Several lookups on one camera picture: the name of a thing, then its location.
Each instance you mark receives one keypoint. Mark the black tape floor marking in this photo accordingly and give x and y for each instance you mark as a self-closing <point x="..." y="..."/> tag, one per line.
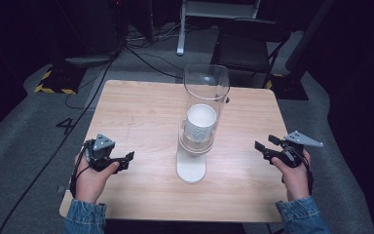
<point x="66" y="125"/>

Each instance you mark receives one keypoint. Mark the grey flat stand base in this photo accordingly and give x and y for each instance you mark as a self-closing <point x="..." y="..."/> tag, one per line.
<point x="89" y="60"/>

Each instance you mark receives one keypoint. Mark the white metal stand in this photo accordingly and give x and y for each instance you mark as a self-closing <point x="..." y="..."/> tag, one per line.
<point x="183" y="29"/>

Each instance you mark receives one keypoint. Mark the black yellow-striped floor plate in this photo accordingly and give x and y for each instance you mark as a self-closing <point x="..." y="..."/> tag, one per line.
<point x="61" y="79"/>

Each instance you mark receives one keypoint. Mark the black slanted pole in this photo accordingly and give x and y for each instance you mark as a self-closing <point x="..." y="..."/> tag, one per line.
<point x="308" y="35"/>

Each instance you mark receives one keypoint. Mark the clear tube cup dispenser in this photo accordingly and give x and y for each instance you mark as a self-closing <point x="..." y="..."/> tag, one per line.
<point x="191" y="169"/>

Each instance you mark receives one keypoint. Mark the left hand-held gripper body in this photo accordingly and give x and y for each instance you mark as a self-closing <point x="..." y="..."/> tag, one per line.
<point x="99" y="156"/>

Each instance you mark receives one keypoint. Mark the person's right hand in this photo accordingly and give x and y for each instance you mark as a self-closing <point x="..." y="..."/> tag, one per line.
<point x="293" y="182"/>

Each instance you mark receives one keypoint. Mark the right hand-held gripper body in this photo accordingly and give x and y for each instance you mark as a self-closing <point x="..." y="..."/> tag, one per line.
<point x="293" y="152"/>

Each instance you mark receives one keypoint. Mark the person's left hand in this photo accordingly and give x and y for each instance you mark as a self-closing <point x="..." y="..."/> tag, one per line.
<point x="91" y="183"/>

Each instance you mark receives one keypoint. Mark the black stand base plate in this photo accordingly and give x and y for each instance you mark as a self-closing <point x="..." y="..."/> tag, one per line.
<point x="289" y="87"/>

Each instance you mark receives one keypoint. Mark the black folding chair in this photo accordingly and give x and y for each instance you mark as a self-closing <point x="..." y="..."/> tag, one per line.
<point x="243" y="48"/>

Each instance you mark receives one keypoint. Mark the white paper cup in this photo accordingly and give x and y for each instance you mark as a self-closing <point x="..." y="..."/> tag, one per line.
<point x="201" y="122"/>

